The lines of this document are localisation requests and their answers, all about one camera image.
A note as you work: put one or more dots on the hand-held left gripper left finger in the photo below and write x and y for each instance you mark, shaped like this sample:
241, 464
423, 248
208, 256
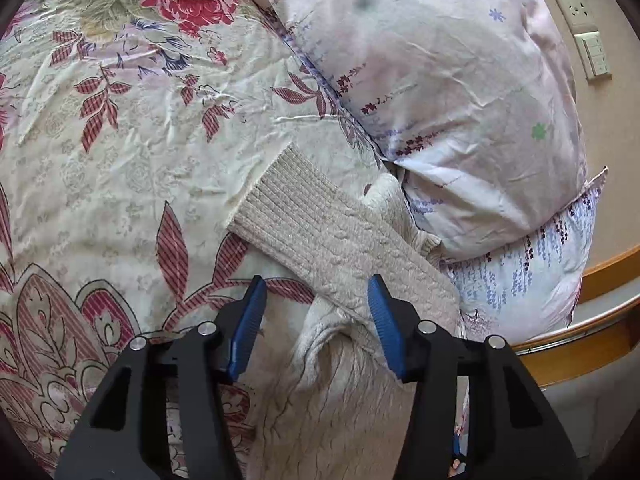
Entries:
247, 330

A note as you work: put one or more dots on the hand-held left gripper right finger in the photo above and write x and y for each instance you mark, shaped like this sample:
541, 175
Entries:
387, 327

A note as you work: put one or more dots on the white lavender print pillow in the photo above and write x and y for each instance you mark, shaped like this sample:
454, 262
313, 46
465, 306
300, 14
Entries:
530, 280

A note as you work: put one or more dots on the floral bedspread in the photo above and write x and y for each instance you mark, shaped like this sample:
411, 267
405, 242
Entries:
150, 160

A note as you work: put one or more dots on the wooden bed headboard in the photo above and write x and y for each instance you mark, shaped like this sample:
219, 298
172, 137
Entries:
600, 280

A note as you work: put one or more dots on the pink pillow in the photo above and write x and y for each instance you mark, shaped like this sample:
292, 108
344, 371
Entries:
440, 85

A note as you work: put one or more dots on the wall switch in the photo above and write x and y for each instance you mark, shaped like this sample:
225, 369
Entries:
594, 55

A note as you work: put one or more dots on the wall socket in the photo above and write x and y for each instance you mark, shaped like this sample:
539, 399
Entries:
575, 9

